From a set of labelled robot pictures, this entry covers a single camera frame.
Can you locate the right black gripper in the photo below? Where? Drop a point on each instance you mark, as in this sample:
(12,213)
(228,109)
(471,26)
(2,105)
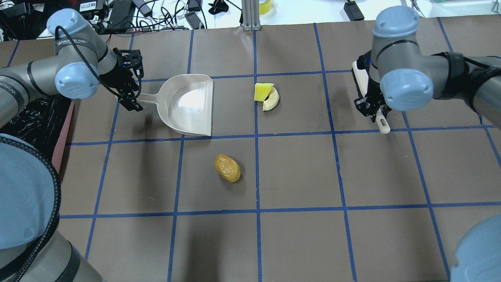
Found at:
(366,107)

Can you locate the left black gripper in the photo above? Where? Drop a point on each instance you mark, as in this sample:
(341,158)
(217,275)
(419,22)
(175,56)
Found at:
(116,77)

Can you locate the beige hand brush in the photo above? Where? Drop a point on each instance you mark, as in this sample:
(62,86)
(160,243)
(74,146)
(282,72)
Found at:
(381,122)

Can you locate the beige plastic dustpan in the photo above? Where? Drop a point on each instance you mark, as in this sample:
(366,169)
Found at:
(185,104)

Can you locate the pale banana-shaped peel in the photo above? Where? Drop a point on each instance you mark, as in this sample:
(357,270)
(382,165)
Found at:
(272,100)

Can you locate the orange-yellow toy potato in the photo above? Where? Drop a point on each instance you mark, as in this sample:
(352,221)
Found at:
(227,167)

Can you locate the yellow sponge wedge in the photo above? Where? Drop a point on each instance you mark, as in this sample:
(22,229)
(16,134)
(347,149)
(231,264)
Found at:
(262,91)

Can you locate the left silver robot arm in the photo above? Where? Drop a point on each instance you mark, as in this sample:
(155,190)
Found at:
(81,63)

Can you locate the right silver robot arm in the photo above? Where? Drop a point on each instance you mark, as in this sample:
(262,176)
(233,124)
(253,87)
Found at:
(395,75)

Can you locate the black bag-lined trash bin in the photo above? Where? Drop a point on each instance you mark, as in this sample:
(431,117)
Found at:
(44,124)

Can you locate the black power adapter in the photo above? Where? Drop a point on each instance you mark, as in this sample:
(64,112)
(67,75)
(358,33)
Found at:
(353,11)

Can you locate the yellow tape roll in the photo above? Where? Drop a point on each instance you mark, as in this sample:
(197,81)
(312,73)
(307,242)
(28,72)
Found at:
(265,6)

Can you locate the aluminium frame post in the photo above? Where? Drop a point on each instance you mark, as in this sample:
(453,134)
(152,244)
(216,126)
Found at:
(251,15)

